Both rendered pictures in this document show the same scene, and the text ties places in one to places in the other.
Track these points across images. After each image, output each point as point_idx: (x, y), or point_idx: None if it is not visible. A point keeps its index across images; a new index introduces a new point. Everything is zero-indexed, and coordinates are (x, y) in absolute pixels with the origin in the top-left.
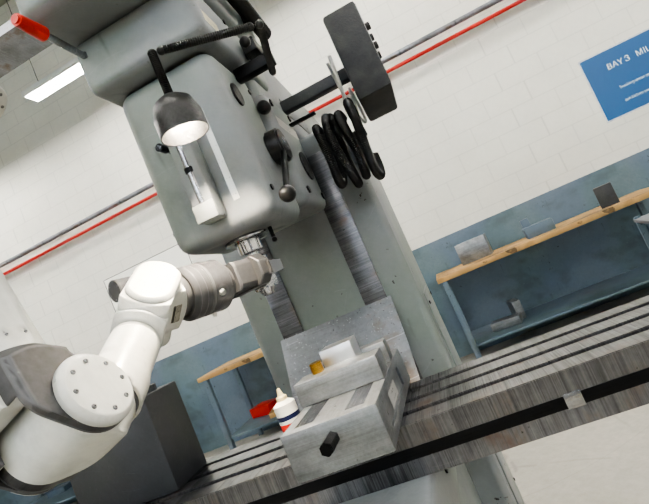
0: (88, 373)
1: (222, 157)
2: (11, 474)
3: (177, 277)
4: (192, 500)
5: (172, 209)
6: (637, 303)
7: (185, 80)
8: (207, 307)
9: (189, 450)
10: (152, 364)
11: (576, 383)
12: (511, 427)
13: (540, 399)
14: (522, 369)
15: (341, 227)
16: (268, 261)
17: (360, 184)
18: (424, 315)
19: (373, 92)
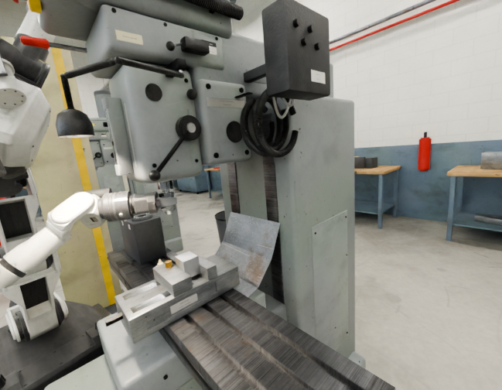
0: None
1: (131, 138)
2: None
3: (84, 207)
4: (128, 278)
5: None
6: (354, 375)
7: (120, 80)
8: (111, 220)
9: (155, 248)
10: (47, 252)
11: None
12: (196, 375)
13: (208, 382)
14: (230, 351)
15: (268, 169)
16: (154, 203)
17: (264, 155)
18: (293, 244)
19: (277, 93)
